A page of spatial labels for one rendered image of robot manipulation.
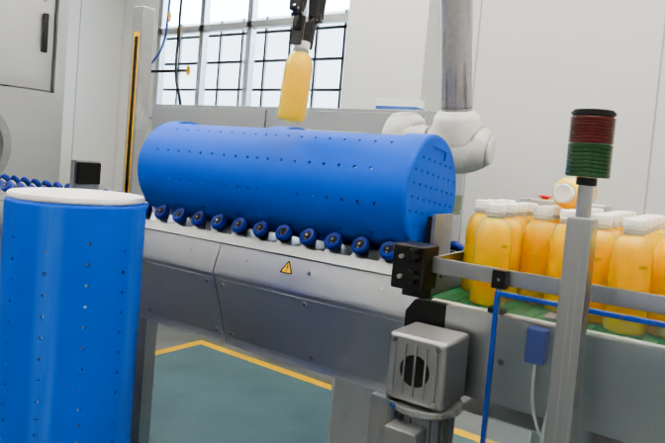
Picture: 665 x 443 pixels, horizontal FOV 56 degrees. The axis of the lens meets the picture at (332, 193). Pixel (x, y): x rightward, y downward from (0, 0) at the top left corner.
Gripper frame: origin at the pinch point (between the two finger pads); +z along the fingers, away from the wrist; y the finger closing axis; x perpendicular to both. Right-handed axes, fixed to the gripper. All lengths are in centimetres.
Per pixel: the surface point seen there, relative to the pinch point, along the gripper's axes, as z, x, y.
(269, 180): 36.7, -3.4, -0.1
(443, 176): 29.5, 33.5, -19.7
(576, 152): 27, 74, 24
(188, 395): 139, -113, -96
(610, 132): 24, 78, 23
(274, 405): 137, -77, -116
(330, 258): 53, 15, -5
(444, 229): 42, 37, -16
